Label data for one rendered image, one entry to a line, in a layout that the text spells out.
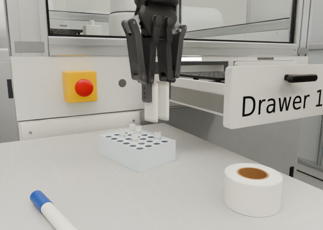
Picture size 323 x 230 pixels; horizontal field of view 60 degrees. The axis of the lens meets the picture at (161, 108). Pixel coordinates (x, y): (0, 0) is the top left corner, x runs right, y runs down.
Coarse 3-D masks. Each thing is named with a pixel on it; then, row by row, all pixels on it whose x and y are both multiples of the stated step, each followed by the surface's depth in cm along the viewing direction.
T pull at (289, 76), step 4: (288, 76) 50; (292, 76) 49; (296, 76) 50; (300, 76) 50; (304, 76) 51; (308, 76) 51; (312, 76) 52; (316, 76) 52; (288, 80) 50; (292, 80) 49; (296, 80) 50; (300, 80) 50; (304, 80) 51; (308, 80) 52; (312, 80) 52
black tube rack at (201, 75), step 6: (186, 72) 80; (192, 72) 80; (198, 72) 80; (204, 72) 80; (210, 72) 80; (216, 72) 80; (222, 72) 80; (198, 78) 80; (204, 78) 63; (210, 78) 61
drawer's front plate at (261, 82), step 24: (240, 72) 48; (264, 72) 51; (288, 72) 54; (312, 72) 57; (240, 96) 49; (264, 96) 52; (288, 96) 55; (312, 96) 59; (240, 120) 50; (264, 120) 53
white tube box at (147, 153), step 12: (132, 132) 56; (144, 132) 56; (108, 144) 51; (120, 144) 48; (132, 144) 48; (144, 144) 48; (156, 144) 50; (168, 144) 49; (108, 156) 51; (120, 156) 48; (132, 156) 46; (144, 156) 45; (156, 156) 47; (168, 156) 49; (132, 168) 46; (144, 168) 46
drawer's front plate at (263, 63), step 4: (236, 64) 90; (240, 64) 90; (244, 64) 91; (248, 64) 92; (252, 64) 93; (256, 64) 93; (260, 64) 94; (264, 64) 95; (268, 64) 96; (272, 64) 97; (276, 64) 98; (280, 64) 99; (284, 64) 100; (288, 64) 101; (292, 64) 102; (296, 64) 103
